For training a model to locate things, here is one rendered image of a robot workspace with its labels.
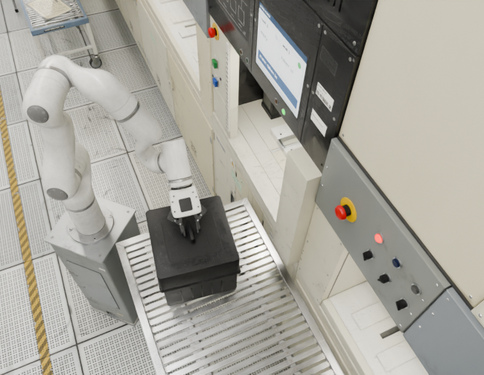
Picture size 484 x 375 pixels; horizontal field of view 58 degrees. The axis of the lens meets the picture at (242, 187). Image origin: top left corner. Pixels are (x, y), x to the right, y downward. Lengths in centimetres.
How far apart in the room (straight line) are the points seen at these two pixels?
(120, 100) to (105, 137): 205
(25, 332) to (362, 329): 180
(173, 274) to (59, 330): 125
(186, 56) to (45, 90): 132
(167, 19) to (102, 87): 159
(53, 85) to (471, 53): 104
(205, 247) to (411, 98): 92
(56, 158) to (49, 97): 29
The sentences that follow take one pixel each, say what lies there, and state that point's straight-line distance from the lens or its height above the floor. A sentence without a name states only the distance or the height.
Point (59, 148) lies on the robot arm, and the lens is 152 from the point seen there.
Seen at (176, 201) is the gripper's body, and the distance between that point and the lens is 151.
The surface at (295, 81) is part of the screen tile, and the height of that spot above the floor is 158.
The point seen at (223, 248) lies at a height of 101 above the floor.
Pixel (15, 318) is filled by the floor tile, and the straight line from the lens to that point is 277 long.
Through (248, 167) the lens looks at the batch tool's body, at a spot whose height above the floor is 87.
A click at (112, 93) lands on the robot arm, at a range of 130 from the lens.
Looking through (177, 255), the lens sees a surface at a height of 101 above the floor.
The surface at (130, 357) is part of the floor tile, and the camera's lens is 251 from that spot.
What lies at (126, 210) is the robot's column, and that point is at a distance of 198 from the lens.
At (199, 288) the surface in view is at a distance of 166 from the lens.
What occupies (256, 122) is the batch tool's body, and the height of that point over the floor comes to 87.
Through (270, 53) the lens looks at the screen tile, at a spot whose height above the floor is 156.
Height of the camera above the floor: 237
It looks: 53 degrees down
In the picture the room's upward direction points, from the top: 2 degrees clockwise
